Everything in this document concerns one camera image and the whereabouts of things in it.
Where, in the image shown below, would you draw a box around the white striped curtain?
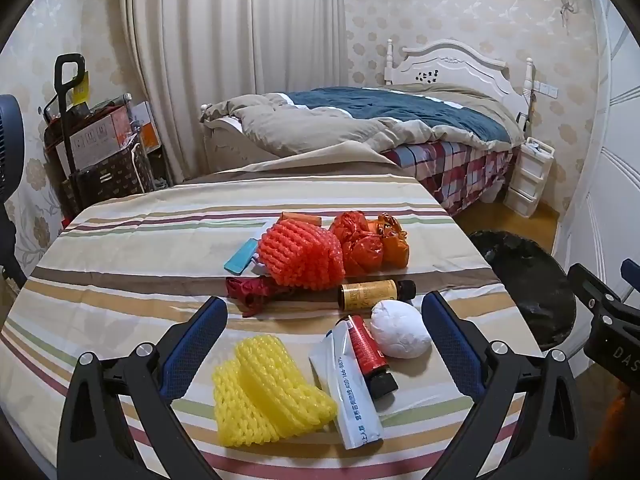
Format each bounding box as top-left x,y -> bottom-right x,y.
120,0 -> 351,188

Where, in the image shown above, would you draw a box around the white squeezed tube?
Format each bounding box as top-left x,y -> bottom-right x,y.
308,317 -> 385,451

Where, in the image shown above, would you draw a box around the red tube with black cap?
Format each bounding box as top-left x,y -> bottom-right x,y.
347,314 -> 399,401

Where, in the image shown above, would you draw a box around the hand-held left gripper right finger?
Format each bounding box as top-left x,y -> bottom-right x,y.
421,291 -> 593,480

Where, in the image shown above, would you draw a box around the brown bottle with yellow label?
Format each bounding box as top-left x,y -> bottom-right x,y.
340,279 -> 417,313

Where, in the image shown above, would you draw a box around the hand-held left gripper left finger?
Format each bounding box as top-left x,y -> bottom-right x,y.
57,296 -> 228,480

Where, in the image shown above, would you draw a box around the yellow foam fruit net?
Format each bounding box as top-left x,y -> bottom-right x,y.
212,335 -> 340,448

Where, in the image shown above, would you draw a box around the white wardrobe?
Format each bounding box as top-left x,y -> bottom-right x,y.
560,0 -> 640,376

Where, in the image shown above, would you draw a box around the red plastic bag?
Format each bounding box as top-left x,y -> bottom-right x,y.
329,210 -> 386,277

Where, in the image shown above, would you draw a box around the orange fuzzy cloth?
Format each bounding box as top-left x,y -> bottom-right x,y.
590,385 -> 640,480

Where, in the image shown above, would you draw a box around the dark red wrapper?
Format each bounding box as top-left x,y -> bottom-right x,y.
225,276 -> 341,317

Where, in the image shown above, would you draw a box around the white paper ball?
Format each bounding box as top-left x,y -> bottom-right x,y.
370,300 -> 433,359

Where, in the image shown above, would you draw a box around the orange stick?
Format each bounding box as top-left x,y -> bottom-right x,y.
279,212 -> 322,227

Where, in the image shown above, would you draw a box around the white bed frame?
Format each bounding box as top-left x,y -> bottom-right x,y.
200,37 -> 538,166

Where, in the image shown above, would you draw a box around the white cardboard box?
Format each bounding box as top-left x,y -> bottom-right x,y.
67,110 -> 126,171

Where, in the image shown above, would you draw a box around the orange foam fruit net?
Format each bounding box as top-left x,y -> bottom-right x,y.
256,220 -> 347,291

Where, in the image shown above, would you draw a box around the orange and white box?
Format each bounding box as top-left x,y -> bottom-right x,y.
117,101 -> 161,153

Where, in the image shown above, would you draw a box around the black trolley handle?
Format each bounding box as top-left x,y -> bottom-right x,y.
54,54 -> 86,181

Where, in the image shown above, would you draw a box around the black bin with bag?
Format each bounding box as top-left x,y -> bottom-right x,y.
467,230 -> 578,351

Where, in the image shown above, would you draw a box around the white plastic drawer unit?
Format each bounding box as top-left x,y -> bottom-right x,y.
502,136 -> 556,219

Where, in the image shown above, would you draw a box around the plaid bed sheet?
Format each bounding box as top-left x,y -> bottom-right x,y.
380,140 -> 516,218

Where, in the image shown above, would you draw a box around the wall hanging ornament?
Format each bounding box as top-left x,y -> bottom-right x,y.
557,0 -> 576,36

